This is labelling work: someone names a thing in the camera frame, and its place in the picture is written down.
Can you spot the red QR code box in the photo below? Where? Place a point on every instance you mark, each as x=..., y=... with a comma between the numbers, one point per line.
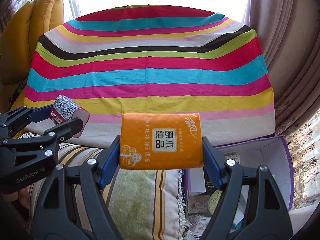
x=64, y=109

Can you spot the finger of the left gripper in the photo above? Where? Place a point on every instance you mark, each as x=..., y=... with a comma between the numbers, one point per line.
x=50, y=134
x=13, y=121

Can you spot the yellow leather armchair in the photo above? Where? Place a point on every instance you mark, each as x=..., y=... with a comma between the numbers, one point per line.
x=18, y=43

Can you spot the white barcode medicine box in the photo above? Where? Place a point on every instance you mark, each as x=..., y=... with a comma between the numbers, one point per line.
x=235, y=157

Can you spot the person's left hand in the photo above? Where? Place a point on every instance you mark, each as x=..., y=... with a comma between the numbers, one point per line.
x=22, y=196

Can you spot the grey plain box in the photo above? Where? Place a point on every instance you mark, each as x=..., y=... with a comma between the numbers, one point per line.
x=197, y=182

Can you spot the beige patterned curtain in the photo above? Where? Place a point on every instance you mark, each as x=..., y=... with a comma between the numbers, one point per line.
x=288, y=31

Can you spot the white lace curtain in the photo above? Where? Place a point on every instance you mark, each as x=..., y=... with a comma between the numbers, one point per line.
x=304, y=149

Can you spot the purple open cardboard box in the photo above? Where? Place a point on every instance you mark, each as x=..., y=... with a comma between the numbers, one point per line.
x=250, y=179

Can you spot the blue white medicine box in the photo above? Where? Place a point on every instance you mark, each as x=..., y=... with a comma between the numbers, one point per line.
x=198, y=224

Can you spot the orange tissue pack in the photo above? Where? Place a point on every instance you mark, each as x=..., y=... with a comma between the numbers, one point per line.
x=160, y=141

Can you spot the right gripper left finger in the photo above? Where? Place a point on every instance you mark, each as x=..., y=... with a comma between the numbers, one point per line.
x=71, y=204

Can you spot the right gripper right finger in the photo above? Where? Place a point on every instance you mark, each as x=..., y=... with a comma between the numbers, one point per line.
x=247, y=197

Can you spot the green round sponge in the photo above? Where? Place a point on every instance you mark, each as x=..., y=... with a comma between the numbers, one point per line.
x=213, y=201

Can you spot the rainbow striped cloth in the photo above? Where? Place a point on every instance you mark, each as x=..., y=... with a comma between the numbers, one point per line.
x=156, y=59

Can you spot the striped plush cushion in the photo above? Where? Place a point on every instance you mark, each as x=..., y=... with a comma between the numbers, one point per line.
x=143, y=204

